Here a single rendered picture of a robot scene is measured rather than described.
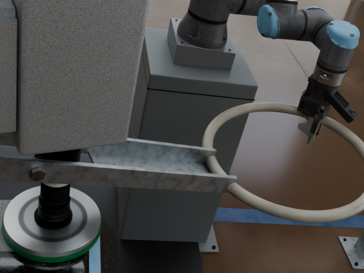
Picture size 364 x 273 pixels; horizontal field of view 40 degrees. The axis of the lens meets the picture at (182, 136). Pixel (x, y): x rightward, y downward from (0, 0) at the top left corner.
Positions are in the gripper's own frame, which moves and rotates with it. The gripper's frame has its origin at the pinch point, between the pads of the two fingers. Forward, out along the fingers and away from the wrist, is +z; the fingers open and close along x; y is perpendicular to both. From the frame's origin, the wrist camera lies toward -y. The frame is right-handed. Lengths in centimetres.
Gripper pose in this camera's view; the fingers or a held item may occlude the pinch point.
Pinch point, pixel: (314, 137)
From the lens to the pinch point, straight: 162.3
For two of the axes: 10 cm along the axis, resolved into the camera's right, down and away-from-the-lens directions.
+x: -5.5, 4.3, -7.1
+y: -8.2, -4.1, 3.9
